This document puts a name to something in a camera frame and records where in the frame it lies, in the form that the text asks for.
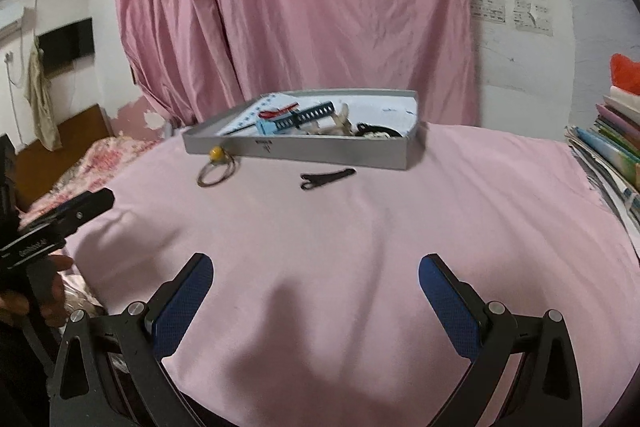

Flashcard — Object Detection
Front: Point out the red plastic bag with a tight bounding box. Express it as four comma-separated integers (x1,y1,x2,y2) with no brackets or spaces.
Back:
610,53,640,95

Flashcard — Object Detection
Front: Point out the wooden headboard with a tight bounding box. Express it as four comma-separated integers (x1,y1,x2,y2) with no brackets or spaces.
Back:
16,104,112,211

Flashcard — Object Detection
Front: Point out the white air conditioner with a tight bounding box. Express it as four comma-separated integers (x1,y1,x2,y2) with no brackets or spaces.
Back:
0,4,25,40

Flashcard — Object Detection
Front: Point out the white grid paper liner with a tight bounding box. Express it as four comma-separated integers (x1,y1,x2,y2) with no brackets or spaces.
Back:
215,90,419,138

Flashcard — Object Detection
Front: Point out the stack of books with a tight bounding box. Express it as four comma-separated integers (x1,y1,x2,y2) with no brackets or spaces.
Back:
565,86,639,249

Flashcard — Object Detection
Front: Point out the beige hair claw clip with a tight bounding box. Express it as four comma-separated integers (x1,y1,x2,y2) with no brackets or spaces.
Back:
309,103,354,136

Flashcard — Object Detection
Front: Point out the black hair stick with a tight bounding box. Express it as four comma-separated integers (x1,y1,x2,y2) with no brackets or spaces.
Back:
219,124,255,136

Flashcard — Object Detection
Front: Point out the floral quilt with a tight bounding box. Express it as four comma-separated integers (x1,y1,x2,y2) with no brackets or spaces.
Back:
20,136,160,229

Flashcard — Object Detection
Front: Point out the black hair clip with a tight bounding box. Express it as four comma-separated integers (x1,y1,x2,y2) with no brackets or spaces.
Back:
300,168,357,191

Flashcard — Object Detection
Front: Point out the hanging beige garment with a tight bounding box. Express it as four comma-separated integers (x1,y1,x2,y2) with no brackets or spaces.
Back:
24,37,62,152

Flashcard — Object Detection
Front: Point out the red cord bracelet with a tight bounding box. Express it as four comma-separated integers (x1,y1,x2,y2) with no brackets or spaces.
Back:
258,102,301,120

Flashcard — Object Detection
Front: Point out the black hair tie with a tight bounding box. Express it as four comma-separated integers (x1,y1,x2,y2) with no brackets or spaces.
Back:
354,120,404,140

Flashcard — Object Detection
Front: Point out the pink curtain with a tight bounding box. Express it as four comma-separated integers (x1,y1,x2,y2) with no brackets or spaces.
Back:
115,0,480,124

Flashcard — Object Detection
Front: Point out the left hand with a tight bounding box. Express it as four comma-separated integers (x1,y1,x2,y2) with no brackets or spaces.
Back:
0,254,74,327

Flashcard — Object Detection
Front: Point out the grey jewelry tray box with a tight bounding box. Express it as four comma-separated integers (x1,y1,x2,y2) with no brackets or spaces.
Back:
183,88,426,170

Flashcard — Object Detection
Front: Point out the blue kids smartwatch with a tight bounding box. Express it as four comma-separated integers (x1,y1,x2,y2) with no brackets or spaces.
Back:
255,102,334,135

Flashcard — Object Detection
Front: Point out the yellow bead hair tie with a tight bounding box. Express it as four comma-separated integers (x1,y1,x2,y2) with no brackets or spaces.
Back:
195,145,238,188

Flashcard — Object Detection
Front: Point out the pink bed sheet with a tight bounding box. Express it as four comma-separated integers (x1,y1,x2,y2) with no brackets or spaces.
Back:
67,125,639,426

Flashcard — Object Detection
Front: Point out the wall mounted black television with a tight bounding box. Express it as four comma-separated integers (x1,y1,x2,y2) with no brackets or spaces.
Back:
38,17,94,77

